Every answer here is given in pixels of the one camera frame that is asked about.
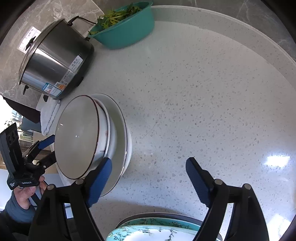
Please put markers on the white towel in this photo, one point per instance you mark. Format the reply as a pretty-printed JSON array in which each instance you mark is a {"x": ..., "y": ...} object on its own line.
[{"x": 49, "y": 117}]

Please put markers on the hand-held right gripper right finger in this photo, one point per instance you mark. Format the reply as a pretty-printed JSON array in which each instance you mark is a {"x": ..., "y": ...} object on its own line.
[{"x": 196, "y": 183}]

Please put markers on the small white bowl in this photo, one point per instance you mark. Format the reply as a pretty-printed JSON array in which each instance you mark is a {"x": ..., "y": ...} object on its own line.
[{"x": 113, "y": 139}]

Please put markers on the person's left hand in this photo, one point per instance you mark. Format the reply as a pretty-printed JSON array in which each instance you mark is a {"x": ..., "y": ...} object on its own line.
[{"x": 27, "y": 194}]

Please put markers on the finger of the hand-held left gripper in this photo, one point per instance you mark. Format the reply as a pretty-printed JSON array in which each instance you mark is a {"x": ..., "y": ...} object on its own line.
[
  {"x": 47, "y": 161},
  {"x": 44, "y": 144}
]

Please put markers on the white bowl with pink flowers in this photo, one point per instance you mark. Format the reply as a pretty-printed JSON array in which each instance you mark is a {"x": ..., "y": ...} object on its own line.
[{"x": 74, "y": 136}]

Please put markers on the large white bowl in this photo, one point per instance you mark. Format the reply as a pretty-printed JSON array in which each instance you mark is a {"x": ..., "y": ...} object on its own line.
[{"x": 120, "y": 139}]

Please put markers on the stainless steel rice cooker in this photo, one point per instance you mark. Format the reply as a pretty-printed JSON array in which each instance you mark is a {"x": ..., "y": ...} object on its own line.
[{"x": 53, "y": 60}]

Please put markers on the teal plastic basin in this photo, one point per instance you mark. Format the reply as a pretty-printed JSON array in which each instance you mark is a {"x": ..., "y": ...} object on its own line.
[{"x": 129, "y": 32}]

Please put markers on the large teal floral plate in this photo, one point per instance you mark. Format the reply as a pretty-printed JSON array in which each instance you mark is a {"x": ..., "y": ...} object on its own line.
[{"x": 161, "y": 236}]

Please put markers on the leafy greens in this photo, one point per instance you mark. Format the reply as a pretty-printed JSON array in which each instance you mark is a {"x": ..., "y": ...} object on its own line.
[{"x": 113, "y": 17}]

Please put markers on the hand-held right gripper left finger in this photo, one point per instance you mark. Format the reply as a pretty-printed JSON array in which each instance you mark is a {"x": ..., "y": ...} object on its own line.
[{"x": 99, "y": 183}]

